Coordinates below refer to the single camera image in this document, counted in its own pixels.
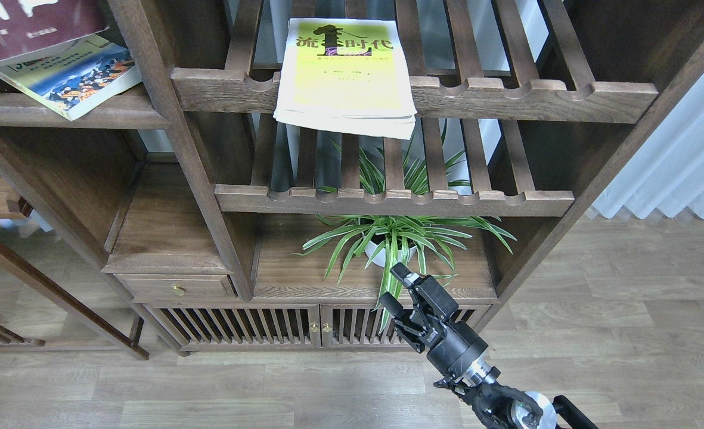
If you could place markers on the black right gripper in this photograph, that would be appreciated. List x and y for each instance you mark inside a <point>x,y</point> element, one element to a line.
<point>453,348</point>

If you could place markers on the yellow green cover book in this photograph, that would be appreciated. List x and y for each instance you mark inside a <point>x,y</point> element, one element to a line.
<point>346,76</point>

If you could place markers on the white blue illustrated book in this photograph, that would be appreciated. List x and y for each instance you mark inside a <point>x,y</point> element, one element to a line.
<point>75,81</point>

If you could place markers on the maroon cover book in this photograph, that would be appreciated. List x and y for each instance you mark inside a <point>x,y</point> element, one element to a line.
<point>35,29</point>

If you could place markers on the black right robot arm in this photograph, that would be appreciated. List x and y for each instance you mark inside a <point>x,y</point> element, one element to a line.
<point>498,406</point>

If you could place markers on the green spider plant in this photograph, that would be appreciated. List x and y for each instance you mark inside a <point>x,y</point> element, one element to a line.
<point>432,234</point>

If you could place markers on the white plant pot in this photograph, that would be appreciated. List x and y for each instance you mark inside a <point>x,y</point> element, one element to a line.
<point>380,258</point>

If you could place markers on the brass drawer knob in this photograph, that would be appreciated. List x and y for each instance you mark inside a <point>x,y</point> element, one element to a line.
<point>178,289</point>

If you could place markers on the dark wooden bookshelf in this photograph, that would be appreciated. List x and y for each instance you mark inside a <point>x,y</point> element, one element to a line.
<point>526,111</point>

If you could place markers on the white pleated curtain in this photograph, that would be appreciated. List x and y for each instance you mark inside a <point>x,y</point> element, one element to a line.
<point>666,175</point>

